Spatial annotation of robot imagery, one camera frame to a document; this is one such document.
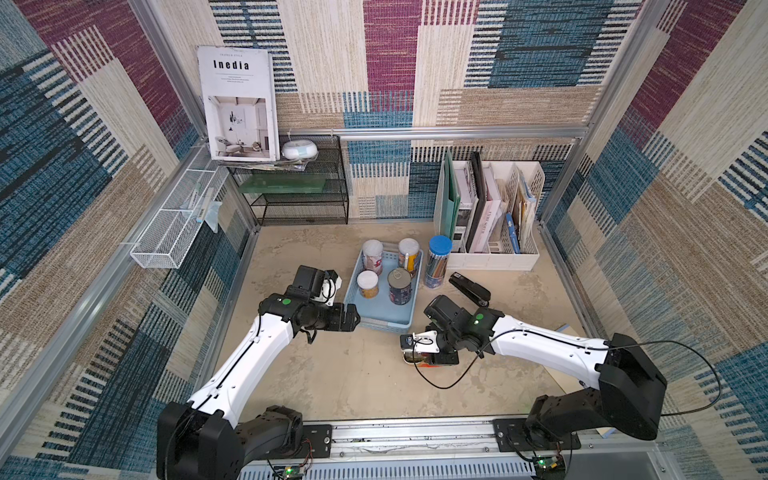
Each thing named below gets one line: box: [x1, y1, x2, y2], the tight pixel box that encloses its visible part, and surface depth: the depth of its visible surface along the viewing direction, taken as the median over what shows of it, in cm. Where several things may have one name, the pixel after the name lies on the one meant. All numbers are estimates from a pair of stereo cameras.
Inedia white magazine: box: [196, 46, 280, 161], surface depth 79 cm
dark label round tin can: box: [387, 267, 412, 305], surface depth 93 cm
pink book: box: [469, 164, 502, 253], surface depth 96 cm
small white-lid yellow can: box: [356, 270, 379, 300], surface depth 97 cm
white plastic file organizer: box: [434, 160, 545, 271], surface depth 102 cm
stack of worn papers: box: [512, 170, 537, 253], surface depth 98 cm
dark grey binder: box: [466, 151, 486, 253], surface depth 94 cm
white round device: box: [281, 139, 318, 160], surface depth 89 cm
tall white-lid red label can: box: [362, 239, 384, 275], surface depth 100 cm
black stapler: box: [449, 271, 491, 307], surface depth 100 cm
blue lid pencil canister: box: [424, 235, 453, 289], surface depth 94 cm
